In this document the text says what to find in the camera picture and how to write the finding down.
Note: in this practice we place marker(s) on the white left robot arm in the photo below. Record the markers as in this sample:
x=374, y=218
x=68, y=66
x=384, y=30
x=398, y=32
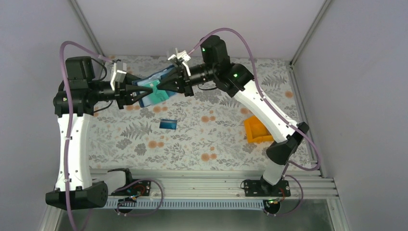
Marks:
x=74, y=106

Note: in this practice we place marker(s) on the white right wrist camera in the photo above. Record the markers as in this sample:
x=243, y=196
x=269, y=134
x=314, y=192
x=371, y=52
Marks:
x=180, y=59

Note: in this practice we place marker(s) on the yellow plastic bin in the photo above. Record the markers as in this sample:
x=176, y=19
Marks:
x=256, y=131

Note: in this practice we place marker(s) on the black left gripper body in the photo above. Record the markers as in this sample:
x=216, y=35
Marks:
x=120, y=94

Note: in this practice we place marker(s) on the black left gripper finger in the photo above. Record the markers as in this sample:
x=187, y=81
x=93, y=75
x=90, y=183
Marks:
x=129, y=79
x=135, y=96

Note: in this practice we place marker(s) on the blue leather card holder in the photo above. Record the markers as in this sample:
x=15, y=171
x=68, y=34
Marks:
x=157, y=75

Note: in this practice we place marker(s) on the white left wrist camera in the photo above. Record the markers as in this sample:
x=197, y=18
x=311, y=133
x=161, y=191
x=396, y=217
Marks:
x=119, y=72

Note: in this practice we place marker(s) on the floral table cloth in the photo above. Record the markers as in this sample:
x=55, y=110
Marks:
x=210, y=135

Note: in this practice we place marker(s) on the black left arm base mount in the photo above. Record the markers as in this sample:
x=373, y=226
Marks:
x=132, y=189

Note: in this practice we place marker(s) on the blue credit card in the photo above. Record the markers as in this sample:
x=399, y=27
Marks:
x=168, y=124

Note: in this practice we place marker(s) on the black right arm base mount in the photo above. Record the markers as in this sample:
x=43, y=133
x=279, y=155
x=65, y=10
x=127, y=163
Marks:
x=264, y=188

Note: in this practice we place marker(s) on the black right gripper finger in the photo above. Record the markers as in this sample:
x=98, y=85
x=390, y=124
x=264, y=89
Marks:
x=173, y=86
x=172, y=78

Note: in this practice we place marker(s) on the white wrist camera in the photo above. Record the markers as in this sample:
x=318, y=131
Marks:
x=119, y=72
x=180, y=59

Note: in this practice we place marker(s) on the aluminium rail base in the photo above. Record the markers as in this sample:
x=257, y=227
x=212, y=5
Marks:
x=199, y=189

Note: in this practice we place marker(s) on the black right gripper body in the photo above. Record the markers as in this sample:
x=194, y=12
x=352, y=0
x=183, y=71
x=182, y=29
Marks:
x=186, y=82

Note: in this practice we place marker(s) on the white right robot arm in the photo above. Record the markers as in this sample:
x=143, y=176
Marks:
x=239, y=83

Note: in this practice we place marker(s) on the teal credit card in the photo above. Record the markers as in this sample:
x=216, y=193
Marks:
x=158, y=96

